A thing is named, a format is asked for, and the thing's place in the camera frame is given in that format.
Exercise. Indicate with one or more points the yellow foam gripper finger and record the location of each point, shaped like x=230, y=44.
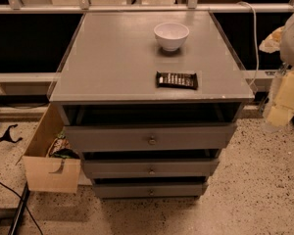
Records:
x=282, y=110
x=272, y=42

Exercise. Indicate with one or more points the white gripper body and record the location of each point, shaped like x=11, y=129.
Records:
x=292, y=44

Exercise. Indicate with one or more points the grey drawer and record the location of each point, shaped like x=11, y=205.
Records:
x=149, y=190
x=148, y=137
x=149, y=168

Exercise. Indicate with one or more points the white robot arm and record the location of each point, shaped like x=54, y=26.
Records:
x=287, y=46

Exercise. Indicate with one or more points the grey top drawer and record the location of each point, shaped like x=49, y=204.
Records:
x=148, y=137

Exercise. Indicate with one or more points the grey drawer cabinet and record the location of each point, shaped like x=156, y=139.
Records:
x=109, y=79

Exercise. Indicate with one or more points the grey bottom drawer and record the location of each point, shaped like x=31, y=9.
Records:
x=149, y=190

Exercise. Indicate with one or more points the white bowl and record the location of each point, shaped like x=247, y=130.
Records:
x=171, y=36

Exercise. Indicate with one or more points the dark snack bar wrapper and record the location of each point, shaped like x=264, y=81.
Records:
x=177, y=80

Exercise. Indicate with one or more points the snack bags in box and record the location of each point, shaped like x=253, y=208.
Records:
x=61, y=148

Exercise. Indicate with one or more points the cardboard box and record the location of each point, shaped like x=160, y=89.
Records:
x=44, y=173

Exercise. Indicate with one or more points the black clamp tool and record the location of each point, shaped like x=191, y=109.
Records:
x=7, y=135

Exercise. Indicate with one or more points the black floor bar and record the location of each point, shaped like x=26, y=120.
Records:
x=18, y=216

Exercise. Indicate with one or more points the metal railing frame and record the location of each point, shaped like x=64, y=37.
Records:
x=143, y=4

